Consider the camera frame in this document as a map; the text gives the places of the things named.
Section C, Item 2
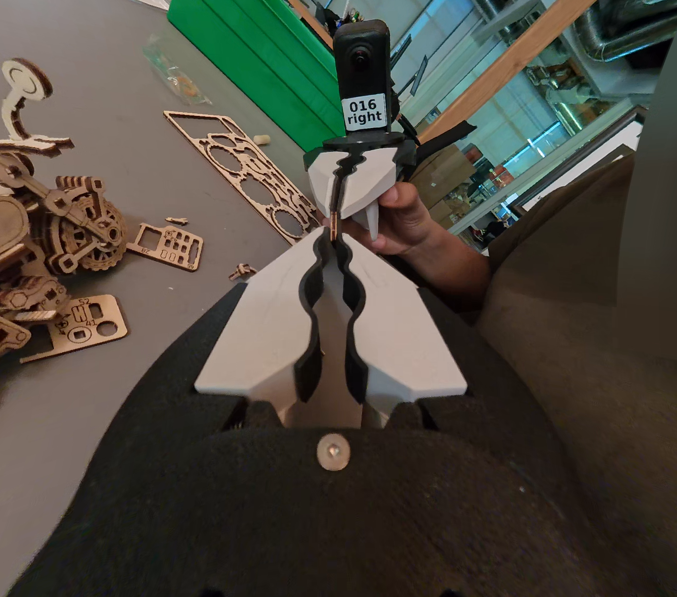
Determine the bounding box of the large laser-cut wooden sheet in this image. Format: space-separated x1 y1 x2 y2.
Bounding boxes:
163 110 321 246

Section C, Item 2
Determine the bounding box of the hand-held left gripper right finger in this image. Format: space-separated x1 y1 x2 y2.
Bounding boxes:
338 233 469 426

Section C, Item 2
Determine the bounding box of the green plastic bin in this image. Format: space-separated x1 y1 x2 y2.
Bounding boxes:
167 0 346 154

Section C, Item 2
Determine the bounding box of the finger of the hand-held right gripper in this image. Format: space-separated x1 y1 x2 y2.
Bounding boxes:
309 155 345 218
338 152 398 223

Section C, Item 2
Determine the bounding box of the large cardboard box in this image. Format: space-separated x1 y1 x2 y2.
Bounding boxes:
409 144 481 211

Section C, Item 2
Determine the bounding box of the framed marker sign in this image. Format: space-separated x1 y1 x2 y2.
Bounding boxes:
508 106 649 225

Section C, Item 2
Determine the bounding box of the person's right hand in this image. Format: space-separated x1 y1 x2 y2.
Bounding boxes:
344 183 442 257

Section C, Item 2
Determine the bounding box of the small punched wooden sheet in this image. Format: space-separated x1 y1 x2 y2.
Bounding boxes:
125 223 205 273

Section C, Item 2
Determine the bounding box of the black office chair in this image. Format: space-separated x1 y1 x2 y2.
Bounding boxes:
394 118 478 160

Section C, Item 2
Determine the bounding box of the grey desk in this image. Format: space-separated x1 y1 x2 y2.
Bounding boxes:
0 0 339 574

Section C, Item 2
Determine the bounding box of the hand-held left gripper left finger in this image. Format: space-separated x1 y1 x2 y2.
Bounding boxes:
195 228 323 426

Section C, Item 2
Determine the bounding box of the thin wooden part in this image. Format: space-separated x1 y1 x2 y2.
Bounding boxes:
329 173 341 243

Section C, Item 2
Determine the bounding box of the numbered punched wooden sheet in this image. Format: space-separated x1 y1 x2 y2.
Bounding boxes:
20 294 130 364

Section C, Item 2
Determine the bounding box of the clear plastic parts bag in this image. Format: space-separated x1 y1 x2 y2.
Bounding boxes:
142 33 213 106

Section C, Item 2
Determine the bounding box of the person's brown clothing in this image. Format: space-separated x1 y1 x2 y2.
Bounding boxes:
475 153 677 597

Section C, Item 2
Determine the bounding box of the wooden motorcycle model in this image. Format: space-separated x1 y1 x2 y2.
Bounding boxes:
0 58 129 360

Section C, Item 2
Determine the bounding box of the wooden ceiling beam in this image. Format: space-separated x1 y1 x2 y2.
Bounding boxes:
417 0 677 145

